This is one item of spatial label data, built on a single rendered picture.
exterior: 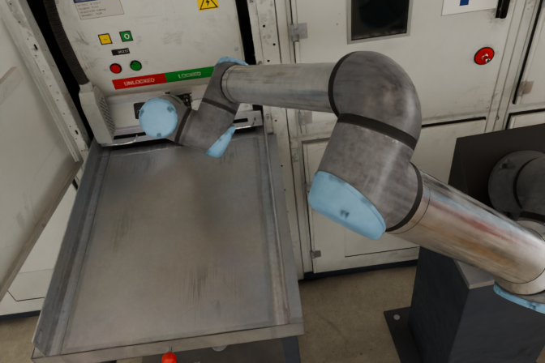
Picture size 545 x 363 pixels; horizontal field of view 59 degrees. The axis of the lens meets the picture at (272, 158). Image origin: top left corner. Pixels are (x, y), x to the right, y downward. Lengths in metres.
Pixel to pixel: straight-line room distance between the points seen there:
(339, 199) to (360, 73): 0.18
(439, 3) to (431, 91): 0.29
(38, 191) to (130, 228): 0.31
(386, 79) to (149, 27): 0.90
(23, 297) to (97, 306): 1.09
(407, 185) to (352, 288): 1.54
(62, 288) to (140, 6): 0.76
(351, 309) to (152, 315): 1.11
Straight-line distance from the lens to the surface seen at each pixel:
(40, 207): 1.58
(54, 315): 1.32
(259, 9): 1.37
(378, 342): 2.09
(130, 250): 1.37
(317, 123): 1.57
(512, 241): 0.96
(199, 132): 1.15
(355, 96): 0.68
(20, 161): 1.51
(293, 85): 0.86
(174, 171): 1.54
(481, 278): 1.38
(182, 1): 1.41
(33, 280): 2.25
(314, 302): 2.17
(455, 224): 0.80
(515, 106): 1.81
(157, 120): 1.15
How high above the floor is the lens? 1.85
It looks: 42 degrees down
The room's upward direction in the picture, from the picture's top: 8 degrees counter-clockwise
